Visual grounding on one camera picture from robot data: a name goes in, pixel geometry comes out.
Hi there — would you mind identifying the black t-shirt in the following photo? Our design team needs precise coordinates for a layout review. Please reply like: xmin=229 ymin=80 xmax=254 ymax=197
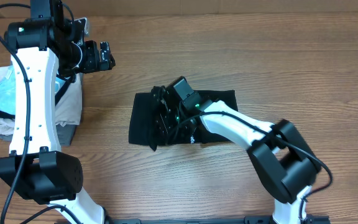
xmin=128 ymin=90 xmax=238 ymax=150

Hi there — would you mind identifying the grey folded shirt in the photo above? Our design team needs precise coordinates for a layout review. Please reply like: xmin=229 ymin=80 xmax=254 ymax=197
xmin=0 ymin=124 xmax=76 ymax=146

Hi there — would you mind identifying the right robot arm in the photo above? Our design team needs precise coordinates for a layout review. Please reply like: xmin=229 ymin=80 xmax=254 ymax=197
xmin=150 ymin=77 xmax=322 ymax=223

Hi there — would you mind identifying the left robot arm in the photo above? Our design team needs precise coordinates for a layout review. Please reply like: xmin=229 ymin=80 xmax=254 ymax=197
xmin=0 ymin=0 xmax=115 ymax=223

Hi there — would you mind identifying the beige folded shirt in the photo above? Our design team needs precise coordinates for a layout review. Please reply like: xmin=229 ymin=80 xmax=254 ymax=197
xmin=0 ymin=73 xmax=83 ymax=135

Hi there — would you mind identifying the light blue folded shirt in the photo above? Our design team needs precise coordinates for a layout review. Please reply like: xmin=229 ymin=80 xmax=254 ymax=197
xmin=0 ymin=65 xmax=16 ymax=119

